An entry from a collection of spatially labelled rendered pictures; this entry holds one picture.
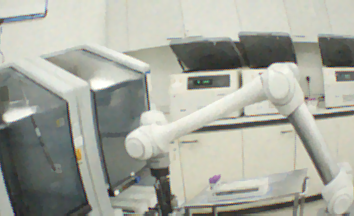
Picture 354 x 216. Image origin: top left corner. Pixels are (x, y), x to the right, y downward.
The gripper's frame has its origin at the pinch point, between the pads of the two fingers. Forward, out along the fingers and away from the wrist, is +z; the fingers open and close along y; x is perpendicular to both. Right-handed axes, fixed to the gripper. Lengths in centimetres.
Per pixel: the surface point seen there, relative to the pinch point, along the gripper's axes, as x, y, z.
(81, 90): -20, 21, -54
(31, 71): -40, 36, -66
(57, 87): -24, 36, -58
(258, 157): 1, -224, 31
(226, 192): 17.7, -34.4, 3.4
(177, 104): -62, -226, -17
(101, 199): -20.2, 21.1, -9.6
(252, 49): -1, -258, -55
